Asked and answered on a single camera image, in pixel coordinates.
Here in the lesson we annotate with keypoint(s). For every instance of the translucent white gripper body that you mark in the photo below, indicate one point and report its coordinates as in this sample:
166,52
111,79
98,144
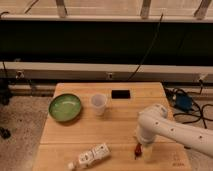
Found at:
147,150

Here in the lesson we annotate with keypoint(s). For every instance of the red chili pepper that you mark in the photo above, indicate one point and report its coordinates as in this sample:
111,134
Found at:
137,151

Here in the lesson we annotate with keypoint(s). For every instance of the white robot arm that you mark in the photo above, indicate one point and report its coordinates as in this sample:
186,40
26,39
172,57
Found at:
153,121

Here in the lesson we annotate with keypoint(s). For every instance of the white ceramic cup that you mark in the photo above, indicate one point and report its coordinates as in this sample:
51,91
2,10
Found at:
99,103

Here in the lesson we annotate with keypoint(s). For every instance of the green ceramic bowl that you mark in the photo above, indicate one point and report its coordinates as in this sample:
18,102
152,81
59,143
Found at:
65,107

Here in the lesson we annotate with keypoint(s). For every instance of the blue power adapter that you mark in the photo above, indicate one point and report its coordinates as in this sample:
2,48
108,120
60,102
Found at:
183,102

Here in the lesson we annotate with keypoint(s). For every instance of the black rectangular block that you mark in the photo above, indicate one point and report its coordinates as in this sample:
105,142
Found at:
120,94

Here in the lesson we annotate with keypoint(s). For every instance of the black object on floor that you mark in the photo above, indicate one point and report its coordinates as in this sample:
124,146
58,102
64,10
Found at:
4,133

